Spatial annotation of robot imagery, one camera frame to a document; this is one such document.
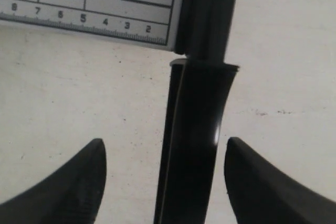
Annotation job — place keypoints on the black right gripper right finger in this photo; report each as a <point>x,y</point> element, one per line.
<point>260,193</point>

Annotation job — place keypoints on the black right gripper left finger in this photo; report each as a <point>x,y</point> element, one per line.
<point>71,194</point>

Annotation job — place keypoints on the black cutter blade arm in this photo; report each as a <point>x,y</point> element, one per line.
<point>200,82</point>

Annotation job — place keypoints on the grey paper cutter base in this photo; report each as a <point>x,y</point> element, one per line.
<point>146,23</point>

